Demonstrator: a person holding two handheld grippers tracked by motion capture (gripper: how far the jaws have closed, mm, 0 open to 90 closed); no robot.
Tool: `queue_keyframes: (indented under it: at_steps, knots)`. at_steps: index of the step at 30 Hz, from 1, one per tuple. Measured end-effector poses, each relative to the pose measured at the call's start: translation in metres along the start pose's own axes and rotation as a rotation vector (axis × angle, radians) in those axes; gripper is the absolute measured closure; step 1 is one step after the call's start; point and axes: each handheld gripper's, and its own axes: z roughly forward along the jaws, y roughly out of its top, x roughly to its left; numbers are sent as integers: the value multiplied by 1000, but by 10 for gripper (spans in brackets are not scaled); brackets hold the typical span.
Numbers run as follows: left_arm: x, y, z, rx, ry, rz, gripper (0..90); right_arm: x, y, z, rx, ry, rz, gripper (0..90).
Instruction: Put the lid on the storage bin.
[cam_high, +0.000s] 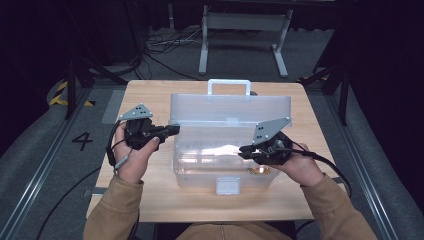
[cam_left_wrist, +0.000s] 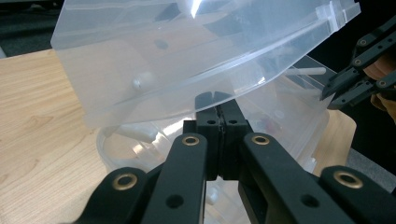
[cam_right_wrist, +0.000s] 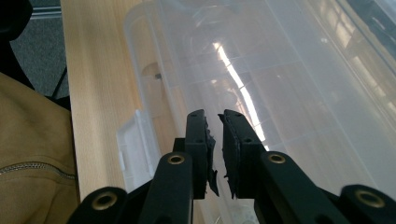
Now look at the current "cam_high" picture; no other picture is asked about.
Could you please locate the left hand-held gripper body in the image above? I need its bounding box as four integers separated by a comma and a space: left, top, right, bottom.
118, 103, 161, 150

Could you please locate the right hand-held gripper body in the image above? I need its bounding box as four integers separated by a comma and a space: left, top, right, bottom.
252, 116, 294, 166

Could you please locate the clear plastic storage box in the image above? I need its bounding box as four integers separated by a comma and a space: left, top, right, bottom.
168, 78, 293, 196

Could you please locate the person's left hand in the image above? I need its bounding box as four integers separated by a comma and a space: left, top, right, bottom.
113, 123, 160, 184

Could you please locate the person's right hand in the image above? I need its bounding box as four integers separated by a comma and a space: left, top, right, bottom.
271, 143, 326, 188

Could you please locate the person's torso tan jacket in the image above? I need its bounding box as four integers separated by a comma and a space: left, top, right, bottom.
175, 221, 298, 240

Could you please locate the black tripod stand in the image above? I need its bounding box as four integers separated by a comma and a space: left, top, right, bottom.
297, 63, 352, 126
63, 54, 128, 120

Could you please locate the yellow black floor tape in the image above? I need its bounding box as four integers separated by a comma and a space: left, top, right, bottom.
49, 80, 96, 108

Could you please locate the left hand-held gripper black cable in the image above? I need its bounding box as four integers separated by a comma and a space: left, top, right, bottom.
34, 119, 134, 240

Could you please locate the hand-held gripper black cable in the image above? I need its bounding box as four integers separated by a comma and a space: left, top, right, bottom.
276, 146, 354, 234
34, 119, 134, 240

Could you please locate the right hand-held gripper black cable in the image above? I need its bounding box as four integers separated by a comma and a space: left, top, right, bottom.
276, 146, 354, 234

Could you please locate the tangle of floor cables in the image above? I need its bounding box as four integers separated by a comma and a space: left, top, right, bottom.
109, 26, 204, 81

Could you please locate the white metal stand frame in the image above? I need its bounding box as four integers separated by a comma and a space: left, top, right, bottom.
198, 4, 294, 78

